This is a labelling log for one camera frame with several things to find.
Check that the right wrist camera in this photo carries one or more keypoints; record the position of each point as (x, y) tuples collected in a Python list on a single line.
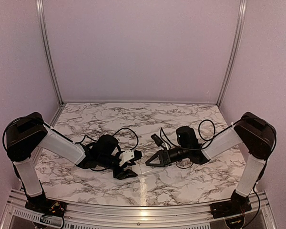
[(159, 142)]

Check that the white remote control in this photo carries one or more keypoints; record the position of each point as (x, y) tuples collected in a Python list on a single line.
[(144, 170)]

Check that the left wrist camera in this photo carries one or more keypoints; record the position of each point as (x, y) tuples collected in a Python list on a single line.
[(129, 156)]

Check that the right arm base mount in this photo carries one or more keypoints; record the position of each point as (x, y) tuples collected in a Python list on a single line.
[(229, 208)]

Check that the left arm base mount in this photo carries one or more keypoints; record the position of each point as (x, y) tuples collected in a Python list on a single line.
[(49, 208)]

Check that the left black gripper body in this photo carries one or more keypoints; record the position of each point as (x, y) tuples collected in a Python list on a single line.
[(119, 174)]

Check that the aluminium frame post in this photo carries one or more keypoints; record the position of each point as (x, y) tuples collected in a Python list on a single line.
[(234, 50), (46, 46)]

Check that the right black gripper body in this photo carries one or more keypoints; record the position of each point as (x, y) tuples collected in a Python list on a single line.
[(167, 157)]

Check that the right aluminium frame post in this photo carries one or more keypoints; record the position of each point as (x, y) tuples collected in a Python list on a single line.
[(234, 50)]

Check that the left aluminium frame post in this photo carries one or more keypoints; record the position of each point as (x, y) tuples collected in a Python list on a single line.
[(46, 46)]

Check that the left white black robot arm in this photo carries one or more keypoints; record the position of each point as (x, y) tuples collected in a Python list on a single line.
[(24, 134)]

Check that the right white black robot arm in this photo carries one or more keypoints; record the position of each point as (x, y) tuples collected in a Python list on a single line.
[(255, 134)]

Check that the front aluminium rail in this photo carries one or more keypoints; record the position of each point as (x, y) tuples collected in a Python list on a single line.
[(92, 216)]

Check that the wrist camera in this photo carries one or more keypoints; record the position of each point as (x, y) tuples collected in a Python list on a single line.
[(129, 156), (159, 142)]

